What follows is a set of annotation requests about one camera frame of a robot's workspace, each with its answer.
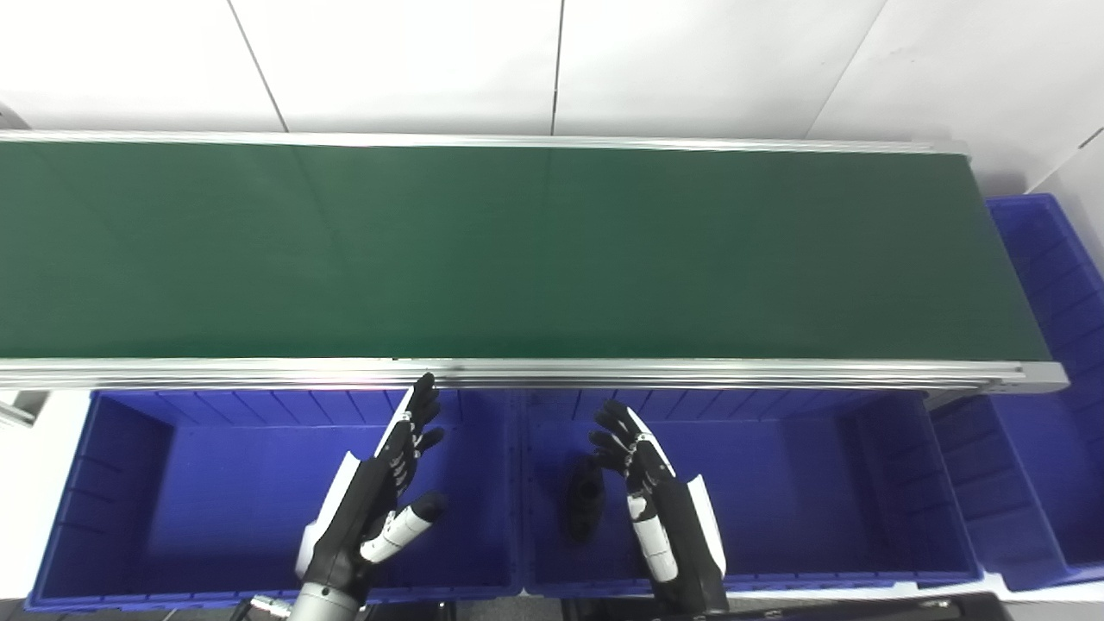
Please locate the blue plastic bin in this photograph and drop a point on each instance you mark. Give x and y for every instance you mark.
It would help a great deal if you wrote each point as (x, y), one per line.
(1052, 431)
(819, 500)
(216, 509)

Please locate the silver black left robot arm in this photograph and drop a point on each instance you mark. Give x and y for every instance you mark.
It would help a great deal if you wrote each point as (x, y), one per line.
(323, 605)

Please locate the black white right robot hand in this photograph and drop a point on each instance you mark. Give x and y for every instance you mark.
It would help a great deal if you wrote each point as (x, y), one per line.
(681, 535)

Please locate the black flanged machine part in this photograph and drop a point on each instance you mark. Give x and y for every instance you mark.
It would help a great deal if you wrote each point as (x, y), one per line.
(585, 504)

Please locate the green conveyor belt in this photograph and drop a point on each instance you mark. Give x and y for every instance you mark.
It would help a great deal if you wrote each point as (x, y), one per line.
(517, 259)
(259, 373)

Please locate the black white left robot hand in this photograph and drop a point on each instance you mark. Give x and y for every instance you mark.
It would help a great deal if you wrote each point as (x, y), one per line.
(354, 517)

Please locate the aluminium conveyor leg strut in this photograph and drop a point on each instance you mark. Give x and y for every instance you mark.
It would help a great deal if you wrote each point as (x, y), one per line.
(15, 410)

